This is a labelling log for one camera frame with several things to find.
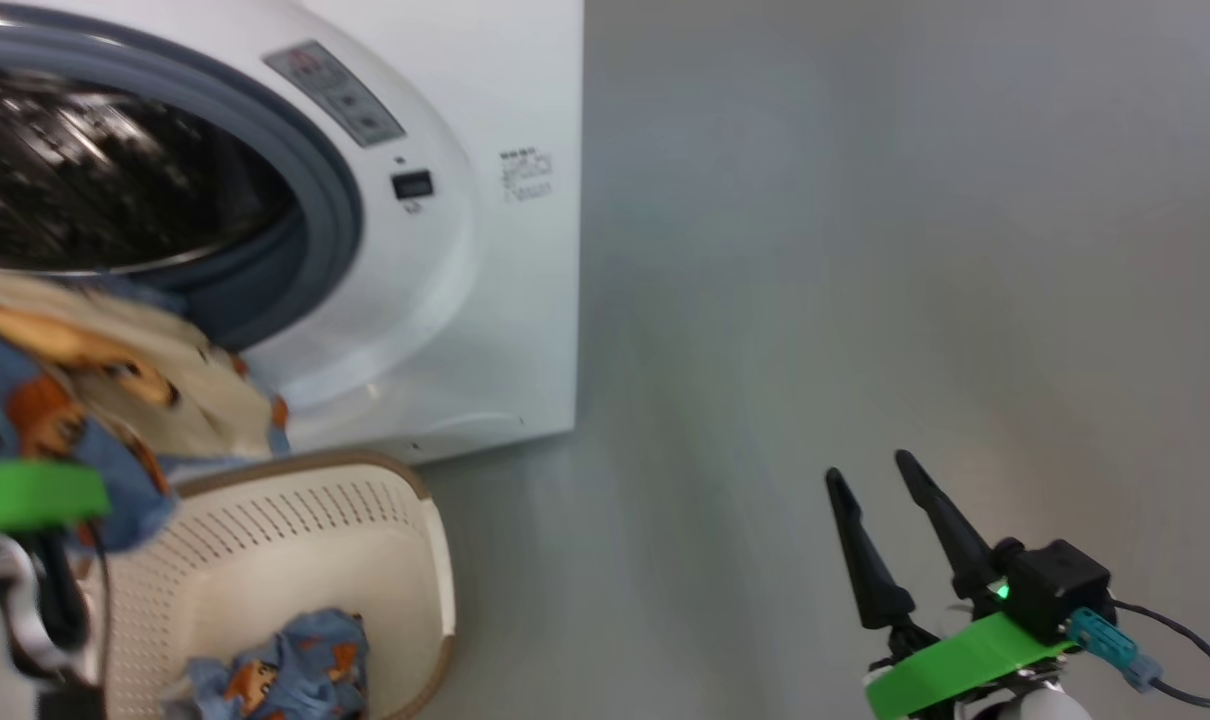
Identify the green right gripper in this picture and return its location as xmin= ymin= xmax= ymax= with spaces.
xmin=825 ymin=450 xmax=1078 ymax=720

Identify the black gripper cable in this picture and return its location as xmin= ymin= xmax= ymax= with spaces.
xmin=90 ymin=520 xmax=116 ymax=720
xmin=1113 ymin=598 xmax=1210 ymax=711

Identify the white front-load washing machine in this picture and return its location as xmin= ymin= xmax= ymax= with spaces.
xmin=0 ymin=0 xmax=584 ymax=466

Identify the cream and blue printed garment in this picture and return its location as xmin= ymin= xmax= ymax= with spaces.
xmin=0 ymin=268 xmax=291 ymax=553

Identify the grey rubber door gasket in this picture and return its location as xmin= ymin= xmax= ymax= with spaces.
xmin=0 ymin=15 xmax=366 ymax=351

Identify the teal right camera connector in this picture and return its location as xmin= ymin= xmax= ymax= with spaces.
xmin=1065 ymin=607 xmax=1162 ymax=693

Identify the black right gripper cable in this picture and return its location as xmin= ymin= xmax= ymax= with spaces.
xmin=1113 ymin=598 xmax=1210 ymax=711

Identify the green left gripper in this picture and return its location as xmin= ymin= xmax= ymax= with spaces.
xmin=0 ymin=460 xmax=113 ymax=533

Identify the steel washing drum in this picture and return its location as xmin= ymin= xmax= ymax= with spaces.
xmin=0 ymin=65 xmax=301 ymax=276

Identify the blue cartoon print garment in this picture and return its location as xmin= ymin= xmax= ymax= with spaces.
xmin=165 ymin=608 xmax=371 ymax=720

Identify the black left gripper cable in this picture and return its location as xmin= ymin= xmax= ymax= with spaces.
xmin=90 ymin=520 xmax=116 ymax=720

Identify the cream perforated laundry basket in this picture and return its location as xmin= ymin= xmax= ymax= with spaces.
xmin=80 ymin=450 xmax=458 ymax=720

